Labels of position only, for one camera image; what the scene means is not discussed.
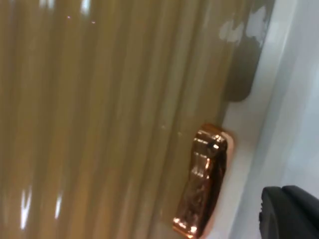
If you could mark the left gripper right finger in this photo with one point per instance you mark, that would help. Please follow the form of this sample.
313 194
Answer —
304 214

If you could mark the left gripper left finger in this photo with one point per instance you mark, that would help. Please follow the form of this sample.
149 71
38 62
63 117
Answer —
272 214

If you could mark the copper latch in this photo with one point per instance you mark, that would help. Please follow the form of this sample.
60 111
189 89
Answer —
202 181

